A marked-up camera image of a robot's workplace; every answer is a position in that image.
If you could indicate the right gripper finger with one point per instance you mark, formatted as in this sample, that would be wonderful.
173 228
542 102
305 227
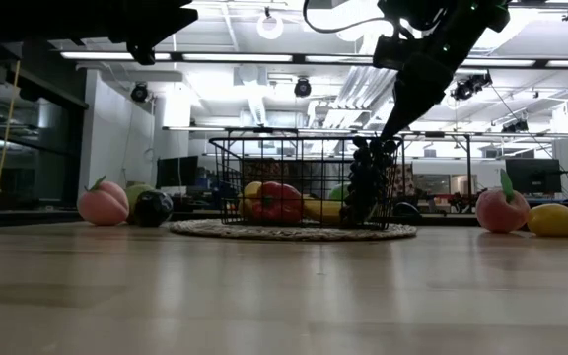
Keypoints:
398 116
419 109

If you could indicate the dark purple grape bunch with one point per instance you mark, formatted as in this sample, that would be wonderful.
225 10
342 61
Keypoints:
370 182

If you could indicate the green avocado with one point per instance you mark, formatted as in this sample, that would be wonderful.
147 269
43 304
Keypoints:
339 192

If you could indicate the yellow banana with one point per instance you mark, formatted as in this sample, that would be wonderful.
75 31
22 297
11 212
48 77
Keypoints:
323 211

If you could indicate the pink peach large leaf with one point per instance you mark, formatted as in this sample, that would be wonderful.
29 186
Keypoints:
501 212

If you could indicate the red bell pepper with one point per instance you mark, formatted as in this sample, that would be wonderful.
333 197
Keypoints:
276 202

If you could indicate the green pear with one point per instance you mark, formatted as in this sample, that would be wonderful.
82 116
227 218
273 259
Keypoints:
138 192

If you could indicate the yellow lemon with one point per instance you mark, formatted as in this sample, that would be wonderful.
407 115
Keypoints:
552 220

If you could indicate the pink peach small stem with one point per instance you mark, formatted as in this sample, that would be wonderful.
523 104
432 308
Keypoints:
101 204

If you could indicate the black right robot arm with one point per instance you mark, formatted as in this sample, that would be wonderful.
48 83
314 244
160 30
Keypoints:
466 24

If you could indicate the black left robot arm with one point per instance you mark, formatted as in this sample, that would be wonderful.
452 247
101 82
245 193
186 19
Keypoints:
32 15

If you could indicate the black ceiling track lights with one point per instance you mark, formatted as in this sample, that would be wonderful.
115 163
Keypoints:
471 86

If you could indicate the black ceiling spotlight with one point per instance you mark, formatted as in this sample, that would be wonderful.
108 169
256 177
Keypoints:
302 88
139 92

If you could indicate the long overhead light bar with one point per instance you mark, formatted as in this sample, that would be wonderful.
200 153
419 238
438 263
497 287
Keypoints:
239 64

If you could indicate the black computer monitor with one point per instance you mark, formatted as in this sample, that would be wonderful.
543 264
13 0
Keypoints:
177 171
533 176

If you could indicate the round woven placemat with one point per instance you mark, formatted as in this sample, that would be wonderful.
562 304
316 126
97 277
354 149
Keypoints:
289 233

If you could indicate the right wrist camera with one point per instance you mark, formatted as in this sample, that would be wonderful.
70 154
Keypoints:
392 51

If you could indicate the background black metal frame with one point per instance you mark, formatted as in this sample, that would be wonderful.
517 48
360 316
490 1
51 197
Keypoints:
469 172

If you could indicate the black aluminium frame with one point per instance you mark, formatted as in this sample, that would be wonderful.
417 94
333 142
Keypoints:
42 216

